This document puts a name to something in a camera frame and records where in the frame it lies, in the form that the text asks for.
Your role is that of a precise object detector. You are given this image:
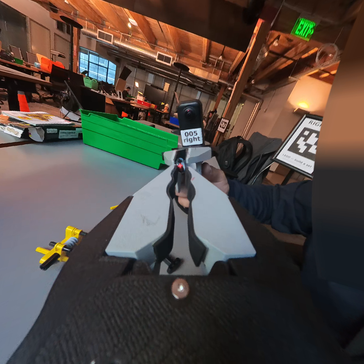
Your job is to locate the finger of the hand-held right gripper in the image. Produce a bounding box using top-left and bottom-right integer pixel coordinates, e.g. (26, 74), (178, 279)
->
(186, 149), (214, 165)
(162, 150), (185, 166)

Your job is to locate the orange traffic cone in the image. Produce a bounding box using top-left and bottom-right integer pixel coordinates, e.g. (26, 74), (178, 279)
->
(17, 91), (31, 113)

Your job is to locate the person's right forearm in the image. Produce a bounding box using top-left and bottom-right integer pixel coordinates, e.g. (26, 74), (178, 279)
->
(227, 179), (314, 237)

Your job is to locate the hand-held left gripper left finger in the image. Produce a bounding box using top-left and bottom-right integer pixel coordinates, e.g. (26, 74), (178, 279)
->
(105, 168), (174, 266)

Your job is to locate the black lego pin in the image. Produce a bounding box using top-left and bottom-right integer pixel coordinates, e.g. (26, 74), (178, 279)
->
(167, 255), (183, 274)

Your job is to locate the black monitor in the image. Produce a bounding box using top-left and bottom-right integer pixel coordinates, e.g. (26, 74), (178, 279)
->
(143, 84), (169, 106)

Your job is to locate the black floor lamp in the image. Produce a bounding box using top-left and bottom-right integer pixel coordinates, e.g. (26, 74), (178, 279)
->
(170, 62), (190, 111)

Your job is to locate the wooden support post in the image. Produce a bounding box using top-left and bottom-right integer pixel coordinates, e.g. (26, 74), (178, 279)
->
(212, 19), (271, 146)

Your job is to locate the green plastic bin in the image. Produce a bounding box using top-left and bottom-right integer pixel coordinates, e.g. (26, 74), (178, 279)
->
(79, 109), (180, 170)

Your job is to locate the large framed marker sign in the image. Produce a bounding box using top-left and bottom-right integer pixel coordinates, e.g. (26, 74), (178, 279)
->
(272, 114), (323, 179)

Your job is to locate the yellow lego axle assembly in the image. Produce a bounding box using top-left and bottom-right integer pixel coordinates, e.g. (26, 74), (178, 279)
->
(35, 226), (88, 271)

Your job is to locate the lego instruction booklet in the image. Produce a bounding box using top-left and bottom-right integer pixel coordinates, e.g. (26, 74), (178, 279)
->
(1, 110), (75, 127)

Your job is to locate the grey jacket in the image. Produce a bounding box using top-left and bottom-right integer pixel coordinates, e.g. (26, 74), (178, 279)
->
(237, 132), (283, 186)

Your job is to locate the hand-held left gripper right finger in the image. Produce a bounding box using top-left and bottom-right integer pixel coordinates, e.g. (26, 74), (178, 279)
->
(186, 167), (257, 267)

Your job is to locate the opened black cardboard box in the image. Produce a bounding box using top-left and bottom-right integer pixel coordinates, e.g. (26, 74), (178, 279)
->
(0, 114), (83, 143)

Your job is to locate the black backpack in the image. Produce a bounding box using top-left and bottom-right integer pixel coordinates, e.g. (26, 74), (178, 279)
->
(216, 136), (254, 180)

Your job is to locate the green exit sign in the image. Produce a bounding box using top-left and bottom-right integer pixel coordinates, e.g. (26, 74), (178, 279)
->
(290, 17), (318, 42)

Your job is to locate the person's right hand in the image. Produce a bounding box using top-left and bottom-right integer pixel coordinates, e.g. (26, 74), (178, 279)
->
(198, 164), (230, 196)

